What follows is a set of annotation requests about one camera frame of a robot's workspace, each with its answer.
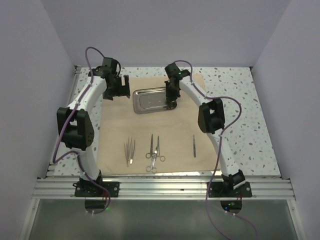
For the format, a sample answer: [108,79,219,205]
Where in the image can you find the steel instrument tray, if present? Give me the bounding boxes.
[132,87,177,114]

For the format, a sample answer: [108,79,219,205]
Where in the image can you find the beige cloth wrap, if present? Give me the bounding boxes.
[97,91,217,175]

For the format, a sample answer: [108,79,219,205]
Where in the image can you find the steel scalpel handle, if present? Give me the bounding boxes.
[192,135,197,158]

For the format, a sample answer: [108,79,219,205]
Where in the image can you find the pointed steel tweezers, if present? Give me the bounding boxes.
[124,138,131,167]

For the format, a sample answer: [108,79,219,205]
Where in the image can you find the blunt steel forceps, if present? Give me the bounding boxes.
[129,140,136,165]

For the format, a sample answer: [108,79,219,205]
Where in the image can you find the steel hemostat clamp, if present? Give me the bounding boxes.
[156,136,166,162]

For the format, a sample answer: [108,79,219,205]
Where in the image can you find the steel surgical scissors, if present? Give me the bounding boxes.
[145,147,158,173]
[145,134,154,159]

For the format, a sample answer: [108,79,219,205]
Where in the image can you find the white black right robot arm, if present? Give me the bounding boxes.
[164,62,246,197]

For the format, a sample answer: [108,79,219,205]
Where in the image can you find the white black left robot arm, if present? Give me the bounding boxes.
[56,57,131,197]

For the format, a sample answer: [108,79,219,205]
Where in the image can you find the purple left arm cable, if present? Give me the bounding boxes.
[51,46,113,216]

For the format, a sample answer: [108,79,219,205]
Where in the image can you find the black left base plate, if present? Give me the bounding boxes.
[72,181,120,198]

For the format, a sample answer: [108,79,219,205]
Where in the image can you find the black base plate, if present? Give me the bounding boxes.
[208,181,253,198]
[72,181,120,198]

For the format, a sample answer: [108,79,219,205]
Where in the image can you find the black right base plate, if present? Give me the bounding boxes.
[208,181,253,198]

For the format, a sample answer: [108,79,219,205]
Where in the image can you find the aluminium extrusion rail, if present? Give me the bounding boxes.
[31,175,296,200]

